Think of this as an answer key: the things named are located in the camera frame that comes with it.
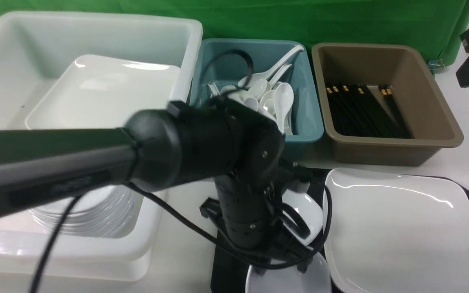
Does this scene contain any pile of black chopsticks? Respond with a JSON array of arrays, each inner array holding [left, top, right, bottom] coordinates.
[[326, 84, 414, 139]]

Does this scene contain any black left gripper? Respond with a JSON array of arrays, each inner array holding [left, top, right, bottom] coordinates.
[[200, 175, 312, 273]]

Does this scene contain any large white square plate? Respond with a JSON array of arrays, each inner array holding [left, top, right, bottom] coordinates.
[[324, 168, 469, 293]]

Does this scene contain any stack of white plates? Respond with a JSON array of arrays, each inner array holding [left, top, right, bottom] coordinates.
[[25, 55, 180, 130]]

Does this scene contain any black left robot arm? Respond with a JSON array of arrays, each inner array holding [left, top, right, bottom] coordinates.
[[0, 97, 316, 271]]

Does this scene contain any teal plastic bin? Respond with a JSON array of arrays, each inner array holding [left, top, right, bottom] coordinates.
[[188, 38, 324, 161]]

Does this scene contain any green backdrop cloth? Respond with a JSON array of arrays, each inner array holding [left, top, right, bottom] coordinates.
[[0, 0, 469, 65]]

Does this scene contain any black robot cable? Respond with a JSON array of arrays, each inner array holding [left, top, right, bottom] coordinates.
[[29, 183, 333, 293]]

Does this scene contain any white ceramic soup spoon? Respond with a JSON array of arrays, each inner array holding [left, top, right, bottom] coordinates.
[[274, 82, 294, 133]]

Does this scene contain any white bowl with spoon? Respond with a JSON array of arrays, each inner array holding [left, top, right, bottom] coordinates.
[[245, 253, 333, 293]]

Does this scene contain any pile of white spoons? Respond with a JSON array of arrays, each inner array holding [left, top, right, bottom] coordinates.
[[207, 45, 305, 135]]

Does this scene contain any large white plastic tub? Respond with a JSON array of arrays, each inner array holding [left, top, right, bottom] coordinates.
[[0, 11, 203, 282]]

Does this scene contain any stack of white bowls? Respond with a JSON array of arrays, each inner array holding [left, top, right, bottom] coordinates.
[[29, 185, 143, 238]]

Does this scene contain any brown plastic bin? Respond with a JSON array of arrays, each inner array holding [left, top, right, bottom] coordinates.
[[311, 43, 464, 166]]

